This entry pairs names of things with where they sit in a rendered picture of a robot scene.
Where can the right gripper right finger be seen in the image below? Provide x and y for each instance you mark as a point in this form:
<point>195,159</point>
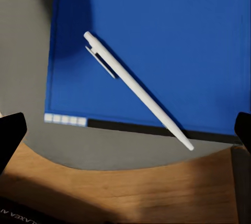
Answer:
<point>243,129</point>

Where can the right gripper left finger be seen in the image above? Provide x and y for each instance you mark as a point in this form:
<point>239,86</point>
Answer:
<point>12,130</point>

